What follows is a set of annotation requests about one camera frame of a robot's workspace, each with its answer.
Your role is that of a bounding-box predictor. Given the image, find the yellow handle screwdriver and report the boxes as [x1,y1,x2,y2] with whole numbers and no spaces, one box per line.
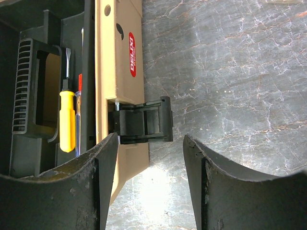
[59,48,75,152]

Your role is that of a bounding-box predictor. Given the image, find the blue red handle screwdriver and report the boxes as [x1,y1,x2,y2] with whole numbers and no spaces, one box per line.
[74,27,84,158]

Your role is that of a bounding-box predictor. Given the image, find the black tool tray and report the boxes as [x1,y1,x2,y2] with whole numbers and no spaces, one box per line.
[0,0,95,178]

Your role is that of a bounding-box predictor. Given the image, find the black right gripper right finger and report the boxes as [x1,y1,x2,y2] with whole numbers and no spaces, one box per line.
[183,135,307,230]

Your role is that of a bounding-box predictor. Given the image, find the tan plastic tool box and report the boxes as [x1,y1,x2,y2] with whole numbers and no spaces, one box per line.
[94,0,173,202]

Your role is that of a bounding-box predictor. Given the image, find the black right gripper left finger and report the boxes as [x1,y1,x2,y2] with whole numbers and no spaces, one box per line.
[0,133,118,230]

